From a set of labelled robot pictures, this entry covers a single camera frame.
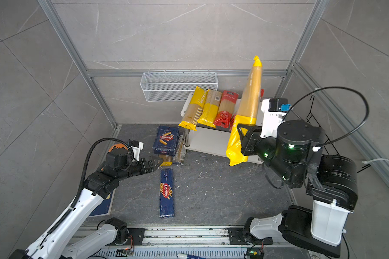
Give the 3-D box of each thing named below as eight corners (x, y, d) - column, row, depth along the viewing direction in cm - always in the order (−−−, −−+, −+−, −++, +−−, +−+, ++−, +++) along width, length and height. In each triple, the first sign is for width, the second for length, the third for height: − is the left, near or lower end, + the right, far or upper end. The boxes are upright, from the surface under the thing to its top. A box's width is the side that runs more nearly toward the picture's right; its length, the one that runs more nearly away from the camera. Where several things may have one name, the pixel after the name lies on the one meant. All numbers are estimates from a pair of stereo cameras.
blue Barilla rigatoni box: (155, 159, 103) (152, 150, 96) (160, 135, 117) (157, 125, 109) (177, 159, 103) (175, 150, 96) (179, 135, 117) (178, 126, 109)
